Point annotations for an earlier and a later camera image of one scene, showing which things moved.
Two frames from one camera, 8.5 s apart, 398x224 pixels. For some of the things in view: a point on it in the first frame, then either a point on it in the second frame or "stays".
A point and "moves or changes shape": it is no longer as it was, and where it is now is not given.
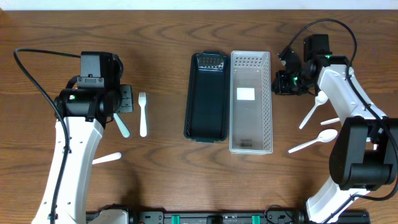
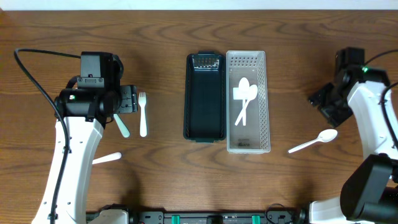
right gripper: (282, 86) to (325, 106)
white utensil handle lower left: (107, 158) stays
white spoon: (321, 99) to (252, 94)
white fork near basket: (142, 99) stays
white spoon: (330, 121) moves or changes shape
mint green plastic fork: (122, 126) stays
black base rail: (276, 214) stays
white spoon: (326, 135) stays
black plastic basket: (206, 106) stays
